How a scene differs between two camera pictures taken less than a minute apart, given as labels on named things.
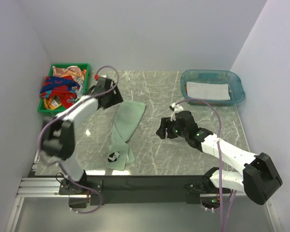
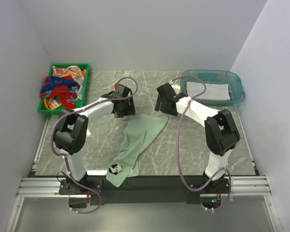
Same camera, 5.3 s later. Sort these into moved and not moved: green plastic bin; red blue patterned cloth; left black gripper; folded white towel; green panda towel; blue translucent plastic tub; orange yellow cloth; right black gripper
Moved: green panda towel; right black gripper; left black gripper
Not moved: folded white towel; orange yellow cloth; blue translucent plastic tub; red blue patterned cloth; green plastic bin
